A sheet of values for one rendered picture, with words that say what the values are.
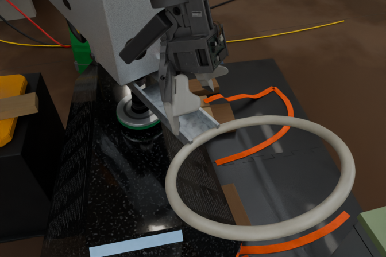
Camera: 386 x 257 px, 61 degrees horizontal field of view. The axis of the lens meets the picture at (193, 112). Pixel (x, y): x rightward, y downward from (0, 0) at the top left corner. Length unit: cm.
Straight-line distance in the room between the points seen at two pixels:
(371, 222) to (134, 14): 103
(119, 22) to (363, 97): 246
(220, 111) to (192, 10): 211
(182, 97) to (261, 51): 294
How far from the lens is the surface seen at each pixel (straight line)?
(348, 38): 389
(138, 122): 141
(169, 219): 121
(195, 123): 112
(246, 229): 72
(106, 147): 142
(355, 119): 292
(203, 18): 47
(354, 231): 137
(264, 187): 227
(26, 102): 175
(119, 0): 105
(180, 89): 49
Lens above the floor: 191
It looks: 46 degrees down
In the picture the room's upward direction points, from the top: straight up
